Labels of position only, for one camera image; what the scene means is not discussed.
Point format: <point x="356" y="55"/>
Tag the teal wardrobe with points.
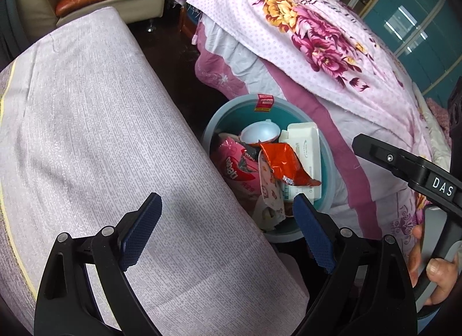
<point x="415" y="21"/>

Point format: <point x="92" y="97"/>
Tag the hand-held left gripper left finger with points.
<point x="140" y="231"/>

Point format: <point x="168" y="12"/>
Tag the pink bordered white quilt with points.
<point x="252" y="68"/>

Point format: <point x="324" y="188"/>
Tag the white wet wipes pack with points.
<point x="306" y="148"/>

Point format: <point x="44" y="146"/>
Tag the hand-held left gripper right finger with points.
<point x="314" y="235"/>

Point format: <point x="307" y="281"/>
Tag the person's right hand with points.
<point x="438" y="271"/>

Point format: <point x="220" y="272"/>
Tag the teal plastic basin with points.
<point x="321" y="191"/>

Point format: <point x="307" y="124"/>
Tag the orange snack packet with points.
<point x="285" y="162"/>

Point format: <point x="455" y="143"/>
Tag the white cartoon printed packet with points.
<point x="270" y="191"/>

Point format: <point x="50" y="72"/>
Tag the white plastic cup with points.
<point x="258" y="132"/>

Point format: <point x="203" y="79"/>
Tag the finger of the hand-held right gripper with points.
<point x="386" y="157"/>

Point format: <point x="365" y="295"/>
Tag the red snack wrapper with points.
<point x="231" y="170"/>

